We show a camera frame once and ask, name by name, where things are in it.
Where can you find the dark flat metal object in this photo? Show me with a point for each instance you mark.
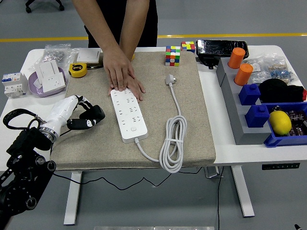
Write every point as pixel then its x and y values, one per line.
pixel 93 66

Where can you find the small colourful puzzle cube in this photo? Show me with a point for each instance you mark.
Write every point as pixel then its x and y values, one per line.
pixel 187 46

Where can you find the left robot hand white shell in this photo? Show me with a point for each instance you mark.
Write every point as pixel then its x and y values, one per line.
pixel 62 110

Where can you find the clear bag metal parts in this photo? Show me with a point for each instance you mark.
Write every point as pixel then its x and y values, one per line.
pixel 56 55

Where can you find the person's right forearm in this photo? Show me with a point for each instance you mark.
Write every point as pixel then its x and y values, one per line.
pixel 96 24

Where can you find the white power strip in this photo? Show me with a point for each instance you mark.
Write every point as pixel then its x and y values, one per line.
pixel 129 119

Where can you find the person's right hand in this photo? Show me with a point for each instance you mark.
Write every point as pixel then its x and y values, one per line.
pixel 118 69

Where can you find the white table leg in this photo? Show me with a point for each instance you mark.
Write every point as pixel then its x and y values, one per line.
pixel 72 198
pixel 242 191

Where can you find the white wall switch panel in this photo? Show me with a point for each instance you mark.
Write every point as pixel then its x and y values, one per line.
pixel 87 56

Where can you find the white wall socket plate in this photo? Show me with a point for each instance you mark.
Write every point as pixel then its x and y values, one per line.
pixel 55 82

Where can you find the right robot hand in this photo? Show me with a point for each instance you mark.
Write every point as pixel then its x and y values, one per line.
pixel 298 228

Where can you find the black office chair base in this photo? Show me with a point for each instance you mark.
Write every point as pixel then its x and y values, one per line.
pixel 28 9

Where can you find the black device stand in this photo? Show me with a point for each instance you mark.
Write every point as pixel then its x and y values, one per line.
pixel 208 62

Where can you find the large colourful puzzle cube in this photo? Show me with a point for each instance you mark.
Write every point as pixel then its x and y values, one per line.
pixel 172 56

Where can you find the yellow lemon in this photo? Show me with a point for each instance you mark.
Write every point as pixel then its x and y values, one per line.
pixel 280 123

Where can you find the dark cylinders bundle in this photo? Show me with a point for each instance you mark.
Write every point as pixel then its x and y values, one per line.
pixel 297 119

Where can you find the clear bag small parts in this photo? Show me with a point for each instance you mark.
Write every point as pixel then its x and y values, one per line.
pixel 259 75

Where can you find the purple bowl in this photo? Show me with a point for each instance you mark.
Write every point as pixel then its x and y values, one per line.
pixel 36 91

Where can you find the person's left forearm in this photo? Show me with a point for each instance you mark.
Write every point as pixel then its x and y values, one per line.
pixel 136 28

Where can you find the yellow tape measure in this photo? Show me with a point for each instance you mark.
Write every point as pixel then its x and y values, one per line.
pixel 78 70

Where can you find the black glossy flat device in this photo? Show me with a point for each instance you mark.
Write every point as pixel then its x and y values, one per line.
pixel 220 48

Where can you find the person's torso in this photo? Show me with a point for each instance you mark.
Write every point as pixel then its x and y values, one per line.
pixel 115 14

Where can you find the plain white wall plate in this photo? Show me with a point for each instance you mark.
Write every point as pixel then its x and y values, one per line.
pixel 48 68

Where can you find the black plug adapter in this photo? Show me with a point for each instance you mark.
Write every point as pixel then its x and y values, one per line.
pixel 98 112

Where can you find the person's left hand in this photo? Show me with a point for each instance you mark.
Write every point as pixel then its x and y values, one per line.
pixel 137 88

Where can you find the grey stepped peg base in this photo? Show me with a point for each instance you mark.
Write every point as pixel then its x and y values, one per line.
pixel 239 119

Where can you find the clear bag of resistors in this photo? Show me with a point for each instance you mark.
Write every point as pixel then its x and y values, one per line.
pixel 280 70

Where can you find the orange cylinder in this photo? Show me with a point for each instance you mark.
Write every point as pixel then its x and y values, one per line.
pixel 236 57
pixel 243 74

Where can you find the white circuit breaker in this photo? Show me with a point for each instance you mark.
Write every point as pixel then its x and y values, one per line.
pixel 14 85

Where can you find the blue peg block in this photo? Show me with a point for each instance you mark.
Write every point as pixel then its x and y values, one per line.
pixel 249 94
pixel 256 116

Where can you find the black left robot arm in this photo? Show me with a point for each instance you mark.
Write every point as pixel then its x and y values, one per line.
pixel 24 172

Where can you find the grey-brown mat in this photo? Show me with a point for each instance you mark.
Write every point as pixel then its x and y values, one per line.
pixel 156 107

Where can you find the black fabric bundle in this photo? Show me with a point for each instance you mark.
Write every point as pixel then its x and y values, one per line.
pixel 278 91

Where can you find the blue plastic bin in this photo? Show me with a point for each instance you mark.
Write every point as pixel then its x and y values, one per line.
pixel 283 141

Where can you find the black table control panel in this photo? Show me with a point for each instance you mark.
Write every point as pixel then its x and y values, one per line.
pixel 280 166

